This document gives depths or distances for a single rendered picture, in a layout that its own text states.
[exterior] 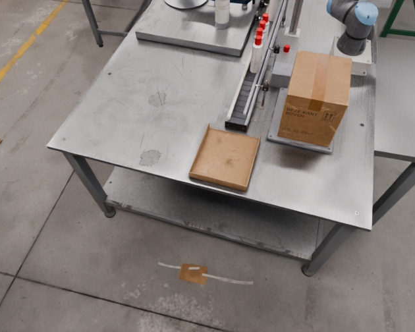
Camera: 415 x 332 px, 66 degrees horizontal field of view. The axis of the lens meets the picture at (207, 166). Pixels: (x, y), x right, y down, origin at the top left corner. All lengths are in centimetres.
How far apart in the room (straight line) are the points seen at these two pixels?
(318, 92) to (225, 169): 51
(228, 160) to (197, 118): 30
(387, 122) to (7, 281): 238
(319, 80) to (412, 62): 88
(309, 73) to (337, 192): 52
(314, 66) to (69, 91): 235
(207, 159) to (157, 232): 91
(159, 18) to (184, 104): 74
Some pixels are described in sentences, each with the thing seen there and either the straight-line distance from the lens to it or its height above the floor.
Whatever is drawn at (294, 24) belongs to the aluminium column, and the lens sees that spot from 219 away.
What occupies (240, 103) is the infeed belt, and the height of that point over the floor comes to 88.
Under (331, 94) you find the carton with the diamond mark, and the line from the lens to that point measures 141.
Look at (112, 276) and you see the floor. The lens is 221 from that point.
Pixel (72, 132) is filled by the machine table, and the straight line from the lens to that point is 173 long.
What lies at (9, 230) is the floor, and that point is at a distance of 262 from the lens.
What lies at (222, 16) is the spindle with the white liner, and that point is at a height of 96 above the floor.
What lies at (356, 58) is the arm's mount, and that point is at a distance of 198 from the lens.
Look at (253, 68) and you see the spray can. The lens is 179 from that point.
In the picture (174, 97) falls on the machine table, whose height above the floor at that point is 83.
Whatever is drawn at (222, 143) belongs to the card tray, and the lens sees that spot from 153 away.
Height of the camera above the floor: 204
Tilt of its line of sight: 56 degrees down
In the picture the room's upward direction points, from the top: 2 degrees counter-clockwise
